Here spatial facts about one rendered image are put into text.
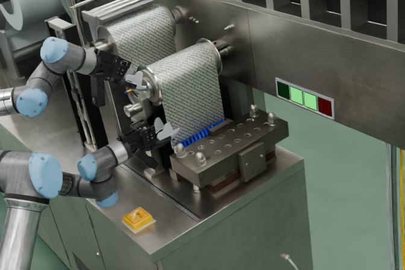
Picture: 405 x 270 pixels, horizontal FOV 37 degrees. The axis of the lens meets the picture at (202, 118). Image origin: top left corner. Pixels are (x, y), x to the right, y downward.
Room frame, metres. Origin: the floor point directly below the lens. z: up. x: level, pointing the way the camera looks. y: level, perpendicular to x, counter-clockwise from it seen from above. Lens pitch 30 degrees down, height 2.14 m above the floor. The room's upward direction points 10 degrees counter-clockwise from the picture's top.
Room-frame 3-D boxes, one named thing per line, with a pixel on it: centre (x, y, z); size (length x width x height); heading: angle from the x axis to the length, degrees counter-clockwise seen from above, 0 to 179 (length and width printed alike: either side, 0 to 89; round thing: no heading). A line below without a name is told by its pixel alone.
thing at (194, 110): (1.86, 0.02, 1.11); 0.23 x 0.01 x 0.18; 123
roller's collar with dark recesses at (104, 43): (2.04, 0.31, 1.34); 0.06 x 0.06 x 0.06; 33
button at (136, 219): (1.58, 0.26, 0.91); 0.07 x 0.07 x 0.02; 33
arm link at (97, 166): (1.64, 0.36, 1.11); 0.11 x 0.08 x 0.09; 123
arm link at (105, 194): (1.65, 0.37, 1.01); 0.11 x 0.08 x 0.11; 65
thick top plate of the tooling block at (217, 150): (1.78, -0.08, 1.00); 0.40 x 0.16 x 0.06; 123
